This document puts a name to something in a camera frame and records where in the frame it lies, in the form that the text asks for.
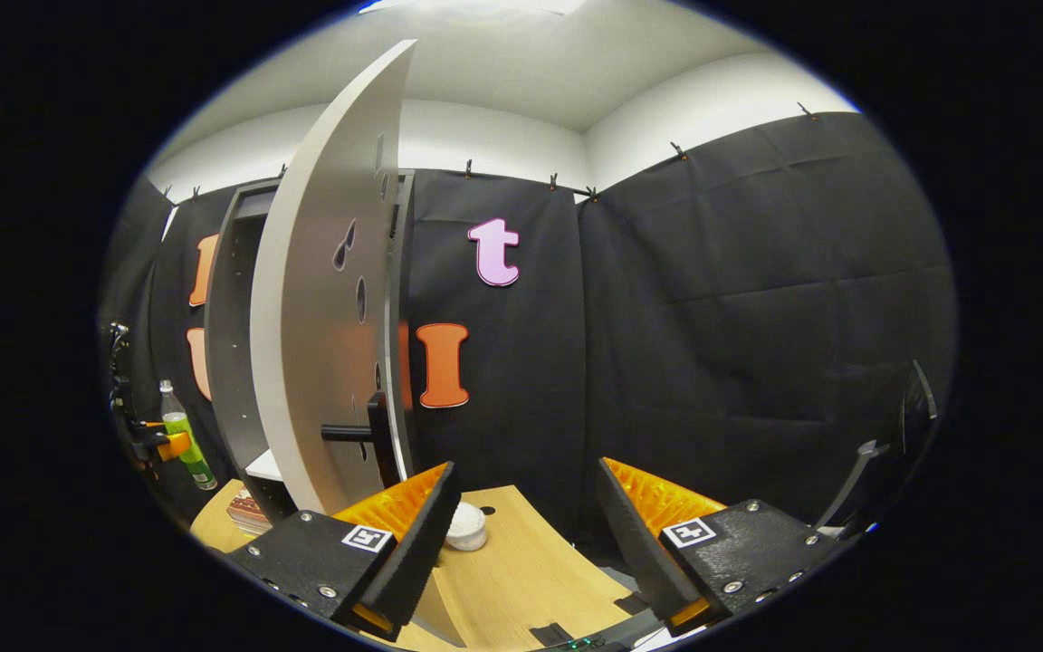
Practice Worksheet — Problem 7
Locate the brown cover book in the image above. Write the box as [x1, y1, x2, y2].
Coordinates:
[225, 489, 274, 536]

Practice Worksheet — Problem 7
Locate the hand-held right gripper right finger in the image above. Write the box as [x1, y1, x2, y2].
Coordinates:
[594, 456, 863, 637]

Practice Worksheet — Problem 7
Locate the beige cabinet door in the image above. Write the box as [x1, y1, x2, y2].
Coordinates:
[250, 39, 418, 517]

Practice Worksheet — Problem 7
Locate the black electronic device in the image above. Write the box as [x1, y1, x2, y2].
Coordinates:
[529, 621, 608, 651]

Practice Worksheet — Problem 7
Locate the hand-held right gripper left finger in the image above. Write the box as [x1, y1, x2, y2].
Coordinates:
[223, 460, 464, 643]

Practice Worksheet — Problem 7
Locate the black cabinet door handle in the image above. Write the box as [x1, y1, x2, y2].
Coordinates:
[321, 391, 403, 490]

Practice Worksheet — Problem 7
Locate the ceiling light panel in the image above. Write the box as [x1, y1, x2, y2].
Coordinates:
[359, 0, 588, 15]

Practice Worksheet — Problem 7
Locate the white round jar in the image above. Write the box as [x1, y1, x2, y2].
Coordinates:
[445, 501, 489, 552]

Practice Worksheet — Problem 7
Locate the green plastic bottle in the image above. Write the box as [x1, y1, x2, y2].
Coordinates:
[158, 379, 218, 492]

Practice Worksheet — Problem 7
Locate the row of backdrop clips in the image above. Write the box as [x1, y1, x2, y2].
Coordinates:
[162, 101, 819, 202]

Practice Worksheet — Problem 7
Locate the dark grey cabinet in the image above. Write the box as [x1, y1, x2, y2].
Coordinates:
[205, 169, 418, 526]

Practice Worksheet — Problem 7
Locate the black backdrop cloth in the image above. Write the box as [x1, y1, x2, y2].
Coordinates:
[98, 110, 959, 580]

